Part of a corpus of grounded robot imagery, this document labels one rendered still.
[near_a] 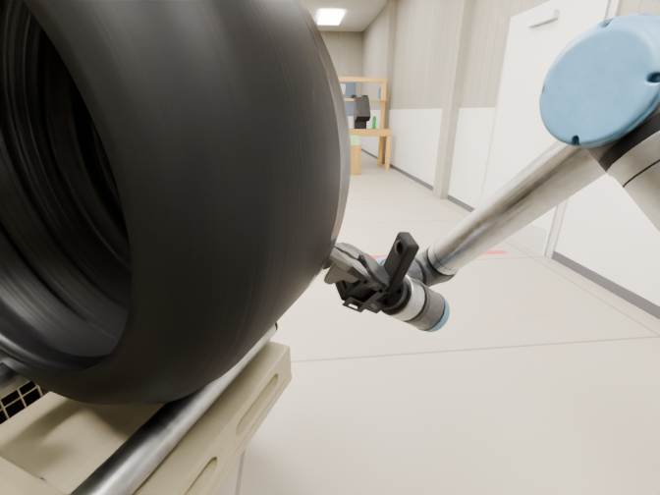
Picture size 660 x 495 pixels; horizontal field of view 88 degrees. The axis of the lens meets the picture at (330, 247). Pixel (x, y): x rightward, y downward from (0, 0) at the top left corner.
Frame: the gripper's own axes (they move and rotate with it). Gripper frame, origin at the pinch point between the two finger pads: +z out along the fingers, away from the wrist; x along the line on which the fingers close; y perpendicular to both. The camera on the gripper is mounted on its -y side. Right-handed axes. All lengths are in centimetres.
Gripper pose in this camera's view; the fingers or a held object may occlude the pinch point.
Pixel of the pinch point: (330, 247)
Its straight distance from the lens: 54.9
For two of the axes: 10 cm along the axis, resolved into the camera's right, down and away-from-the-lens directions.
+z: -6.9, -3.8, -6.1
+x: -2.8, -6.5, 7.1
